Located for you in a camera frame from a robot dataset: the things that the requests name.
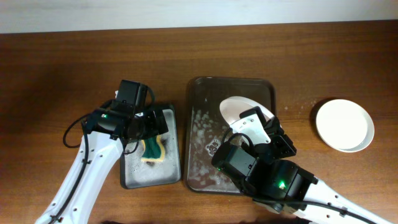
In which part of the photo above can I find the large brown serving tray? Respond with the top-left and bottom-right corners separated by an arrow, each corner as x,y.
184,77 -> 276,195

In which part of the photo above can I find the pale blue-white plate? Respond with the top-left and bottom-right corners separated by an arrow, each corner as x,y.
318,124 -> 375,153

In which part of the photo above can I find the large white stained plate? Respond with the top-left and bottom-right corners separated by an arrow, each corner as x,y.
315,99 -> 374,135

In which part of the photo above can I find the green and yellow sponge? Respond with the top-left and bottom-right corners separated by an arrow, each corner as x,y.
141,135 -> 165,162

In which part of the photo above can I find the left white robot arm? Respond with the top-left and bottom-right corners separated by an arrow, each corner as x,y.
36,80 -> 169,223

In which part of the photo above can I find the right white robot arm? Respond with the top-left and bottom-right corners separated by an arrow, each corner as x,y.
211,106 -> 387,223

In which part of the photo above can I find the small black soapy tray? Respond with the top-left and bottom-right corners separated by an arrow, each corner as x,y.
120,104 -> 181,189

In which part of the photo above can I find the pink stained plate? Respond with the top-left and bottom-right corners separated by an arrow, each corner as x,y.
220,96 -> 275,124

